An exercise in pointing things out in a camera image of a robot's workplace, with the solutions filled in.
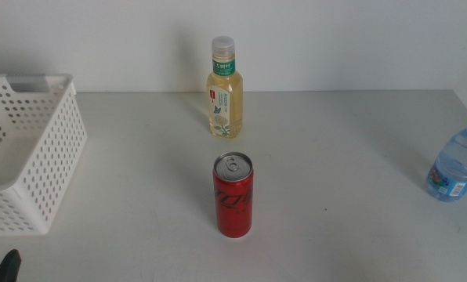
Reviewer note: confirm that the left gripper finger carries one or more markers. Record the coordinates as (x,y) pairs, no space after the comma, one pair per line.
(10,270)

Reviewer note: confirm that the clear water bottle blue cap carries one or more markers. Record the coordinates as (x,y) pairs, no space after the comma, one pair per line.
(457,164)

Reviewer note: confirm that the red soda can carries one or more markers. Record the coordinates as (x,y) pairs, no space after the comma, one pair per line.
(233,203)

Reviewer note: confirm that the yellow tea bottle green label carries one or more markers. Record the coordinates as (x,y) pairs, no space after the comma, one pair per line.
(225,105)

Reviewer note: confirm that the white perforated plastic basket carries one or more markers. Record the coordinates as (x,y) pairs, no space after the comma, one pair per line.
(71,83)

